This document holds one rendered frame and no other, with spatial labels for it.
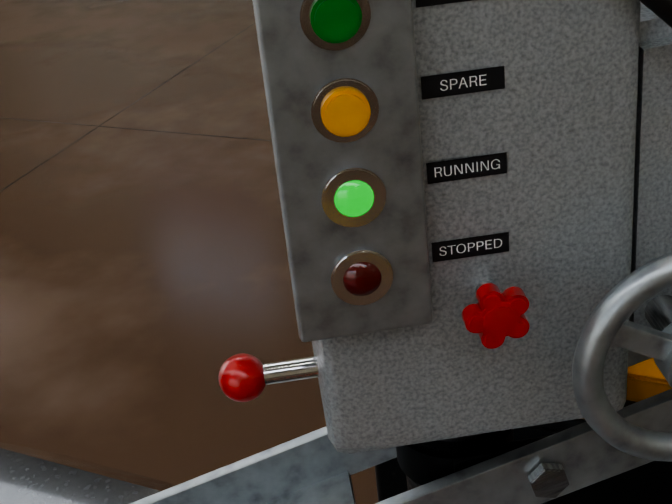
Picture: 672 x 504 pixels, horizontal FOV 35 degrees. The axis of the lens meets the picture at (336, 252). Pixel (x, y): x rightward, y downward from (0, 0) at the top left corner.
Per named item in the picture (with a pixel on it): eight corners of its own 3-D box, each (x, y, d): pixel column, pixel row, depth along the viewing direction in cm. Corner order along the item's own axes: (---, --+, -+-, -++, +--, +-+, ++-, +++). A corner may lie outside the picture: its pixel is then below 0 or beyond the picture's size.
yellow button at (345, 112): (370, 127, 58) (366, 81, 56) (373, 134, 57) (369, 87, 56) (322, 133, 58) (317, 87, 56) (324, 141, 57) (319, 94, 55)
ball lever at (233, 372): (332, 370, 73) (327, 331, 72) (338, 398, 71) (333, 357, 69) (221, 387, 73) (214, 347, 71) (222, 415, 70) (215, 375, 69)
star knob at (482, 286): (512, 308, 66) (510, 253, 65) (531, 346, 63) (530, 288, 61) (452, 317, 66) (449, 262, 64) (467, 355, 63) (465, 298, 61)
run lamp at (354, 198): (375, 207, 60) (371, 168, 59) (378, 218, 59) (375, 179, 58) (332, 213, 60) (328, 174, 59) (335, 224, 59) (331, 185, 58)
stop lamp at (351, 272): (382, 285, 63) (379, 249, 62) (386, 297, 62) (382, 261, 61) (341, 291, 63) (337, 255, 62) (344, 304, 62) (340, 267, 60)
